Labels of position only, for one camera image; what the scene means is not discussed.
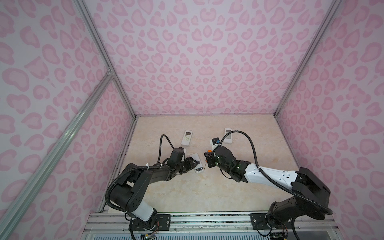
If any red white remote control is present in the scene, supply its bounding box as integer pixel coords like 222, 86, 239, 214
190, 154, 204, 174

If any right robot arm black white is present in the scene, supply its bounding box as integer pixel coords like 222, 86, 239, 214
204, 146, 333, 228

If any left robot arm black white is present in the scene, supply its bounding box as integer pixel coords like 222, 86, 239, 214
105, 147, 200, 230

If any white remote control right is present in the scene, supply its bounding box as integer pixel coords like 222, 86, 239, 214
224, 128, 233, 144

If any white remote control left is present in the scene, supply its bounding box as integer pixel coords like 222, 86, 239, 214
181, 130, 193, 146

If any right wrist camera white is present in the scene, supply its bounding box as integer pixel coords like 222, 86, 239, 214
210, 138, 221, 151

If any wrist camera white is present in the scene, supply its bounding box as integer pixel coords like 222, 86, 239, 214
175, 147, 186, 153
210, 138, 221, 151

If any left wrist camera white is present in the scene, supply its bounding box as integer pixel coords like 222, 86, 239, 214
175, 147, 186, 153

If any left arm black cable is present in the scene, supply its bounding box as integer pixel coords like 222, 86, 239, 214
157, 134, 176, 164

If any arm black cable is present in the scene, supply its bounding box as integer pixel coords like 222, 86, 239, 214
212, 130, 334, 216
157, 134, 176, 164

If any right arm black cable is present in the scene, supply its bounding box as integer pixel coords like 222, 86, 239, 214
212, 130, 334, 216

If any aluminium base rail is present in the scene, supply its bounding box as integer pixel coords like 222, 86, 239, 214
81, 212, 343, 240

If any aluminium left corner post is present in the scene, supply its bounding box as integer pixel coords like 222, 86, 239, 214
73, 0, 137, 120

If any aluminium corner post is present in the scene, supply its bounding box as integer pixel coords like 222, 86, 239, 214
274, 0, 344, 118
73, 0, 137, 120

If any aluminium diagonal frame bar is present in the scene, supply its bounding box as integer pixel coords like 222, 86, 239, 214
1, 73, 114, 240

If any aluminium right corner post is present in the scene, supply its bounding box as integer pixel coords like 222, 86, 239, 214
274, 0, 344, 118

